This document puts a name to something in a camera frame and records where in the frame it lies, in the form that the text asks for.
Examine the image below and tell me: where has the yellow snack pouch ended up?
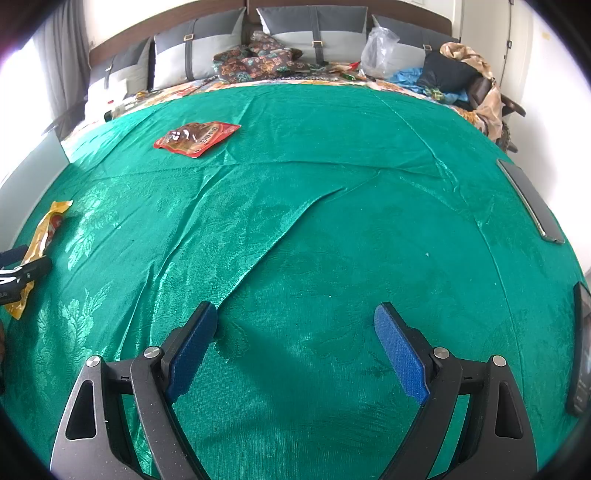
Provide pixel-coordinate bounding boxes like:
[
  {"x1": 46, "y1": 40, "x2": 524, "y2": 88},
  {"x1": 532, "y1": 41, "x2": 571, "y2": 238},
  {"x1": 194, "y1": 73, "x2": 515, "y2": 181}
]
[{"x1": 1, "y1": 200, "x2": 73, "y2": 320}]

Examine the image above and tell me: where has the black phone at edge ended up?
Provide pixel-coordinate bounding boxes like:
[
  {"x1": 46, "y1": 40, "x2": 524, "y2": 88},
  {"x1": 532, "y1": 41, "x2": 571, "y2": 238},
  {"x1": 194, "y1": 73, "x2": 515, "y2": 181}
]
[{"x1": 566, "y1": 282, "x2": 590, "y2": 417}]

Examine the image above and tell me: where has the red brown snack packet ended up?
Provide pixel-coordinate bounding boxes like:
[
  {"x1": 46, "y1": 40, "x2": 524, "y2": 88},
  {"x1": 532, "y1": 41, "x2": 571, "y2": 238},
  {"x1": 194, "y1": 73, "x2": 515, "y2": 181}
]
[{"x1": 153, "y1": 121, "x2": 240, "y2": 158}]

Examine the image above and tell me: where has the grey pillow left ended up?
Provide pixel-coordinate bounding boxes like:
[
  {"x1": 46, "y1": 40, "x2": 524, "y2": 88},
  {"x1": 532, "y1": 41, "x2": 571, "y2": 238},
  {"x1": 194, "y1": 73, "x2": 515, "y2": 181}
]
[{"x1": 87, "y1": 38, "x2": 152, "y2": 106}]

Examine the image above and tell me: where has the grey pillow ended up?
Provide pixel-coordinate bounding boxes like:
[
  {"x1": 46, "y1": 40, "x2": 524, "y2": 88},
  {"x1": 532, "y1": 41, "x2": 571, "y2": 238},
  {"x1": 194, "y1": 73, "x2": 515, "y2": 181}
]
[
  {"x1": 256, "y1": 5, "x2": 368, "y2": 64},
  {"x1": 87, "y1": 38, "x2": 152, "y2": 106},
  {"x1": 153, "y1": 7, "x2": 245, "y2": 90}
]

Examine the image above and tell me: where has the grey curtain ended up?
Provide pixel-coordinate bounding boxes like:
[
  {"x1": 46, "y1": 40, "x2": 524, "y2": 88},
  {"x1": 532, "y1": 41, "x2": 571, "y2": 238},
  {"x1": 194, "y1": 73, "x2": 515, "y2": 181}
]
[{"x1": 33, "y1": 0, "x2": 90, "y2": 140}]

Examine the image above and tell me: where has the grey phone on cloth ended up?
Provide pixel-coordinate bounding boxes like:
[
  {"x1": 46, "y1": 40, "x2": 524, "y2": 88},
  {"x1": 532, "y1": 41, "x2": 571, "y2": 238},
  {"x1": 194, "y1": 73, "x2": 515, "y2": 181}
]
[{"x1": 497, "y1": 159, "x2": 565, "y2": 244}]

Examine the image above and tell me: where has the grey pillow middle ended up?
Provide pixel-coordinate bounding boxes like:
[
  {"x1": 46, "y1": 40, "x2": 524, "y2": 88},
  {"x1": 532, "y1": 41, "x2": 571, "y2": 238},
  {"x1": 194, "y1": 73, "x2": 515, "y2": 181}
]
[{"x1": 153, "y1": 7, "x2": 245, "y2": 90}]

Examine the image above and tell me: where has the green table cloth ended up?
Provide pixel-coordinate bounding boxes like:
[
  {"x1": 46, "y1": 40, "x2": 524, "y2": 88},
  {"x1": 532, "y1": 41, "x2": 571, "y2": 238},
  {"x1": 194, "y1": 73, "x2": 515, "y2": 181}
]
[{"x1": 2, "y1": 84, "x2": 583, "y2": 479}]

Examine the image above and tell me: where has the dark floral folded cloth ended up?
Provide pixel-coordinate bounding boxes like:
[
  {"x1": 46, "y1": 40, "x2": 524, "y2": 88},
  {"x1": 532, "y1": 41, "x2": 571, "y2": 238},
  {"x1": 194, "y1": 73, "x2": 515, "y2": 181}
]
[{"x1": 212, "y1": 30, "x2": 322, "y2": 84}]

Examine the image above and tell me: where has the black bag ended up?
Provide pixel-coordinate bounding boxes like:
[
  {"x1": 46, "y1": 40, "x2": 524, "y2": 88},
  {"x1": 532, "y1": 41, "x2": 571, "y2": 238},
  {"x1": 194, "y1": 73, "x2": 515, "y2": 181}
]
[{"x1": 417, "y1": 51, "x2": 481, "y2": 93}]

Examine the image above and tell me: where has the grey pillow right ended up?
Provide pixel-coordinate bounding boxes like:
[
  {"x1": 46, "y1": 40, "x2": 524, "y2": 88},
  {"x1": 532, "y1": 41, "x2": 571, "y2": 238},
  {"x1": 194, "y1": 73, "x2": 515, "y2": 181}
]
[{"x1": 256, "y1": 5, "x2": 368, "y2": 64}]

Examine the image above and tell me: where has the clear plastic bag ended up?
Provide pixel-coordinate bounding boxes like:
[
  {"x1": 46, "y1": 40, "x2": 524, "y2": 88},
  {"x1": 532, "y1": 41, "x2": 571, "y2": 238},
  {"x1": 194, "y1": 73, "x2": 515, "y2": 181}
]
[{"x1": 361, "y1": 27, "x2": 400, "y2": 79}]

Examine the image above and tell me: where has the wooden headboard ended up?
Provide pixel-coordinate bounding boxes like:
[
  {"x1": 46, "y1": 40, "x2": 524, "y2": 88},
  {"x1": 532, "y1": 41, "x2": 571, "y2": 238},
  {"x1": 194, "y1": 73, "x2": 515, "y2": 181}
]
[{"x1": 87, "y1": 0, "x2": 454, "y2": 68}]

